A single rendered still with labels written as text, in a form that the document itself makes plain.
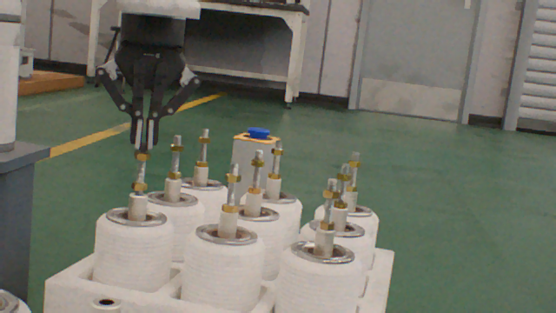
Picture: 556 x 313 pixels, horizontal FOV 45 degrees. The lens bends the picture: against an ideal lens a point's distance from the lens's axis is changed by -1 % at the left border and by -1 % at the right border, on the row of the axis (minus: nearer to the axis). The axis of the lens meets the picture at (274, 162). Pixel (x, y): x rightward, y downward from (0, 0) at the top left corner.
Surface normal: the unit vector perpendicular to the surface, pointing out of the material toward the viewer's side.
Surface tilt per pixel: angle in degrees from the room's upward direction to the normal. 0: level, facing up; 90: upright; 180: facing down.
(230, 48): 90
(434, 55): 90
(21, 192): 90
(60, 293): 90
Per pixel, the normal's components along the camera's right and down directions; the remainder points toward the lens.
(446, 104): -0.11, 0.16
